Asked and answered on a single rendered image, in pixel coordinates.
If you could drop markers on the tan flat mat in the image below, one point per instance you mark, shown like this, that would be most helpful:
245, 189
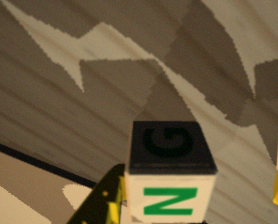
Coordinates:
35, 192

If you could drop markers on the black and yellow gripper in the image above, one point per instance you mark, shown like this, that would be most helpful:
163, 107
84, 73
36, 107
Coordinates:
103, 204

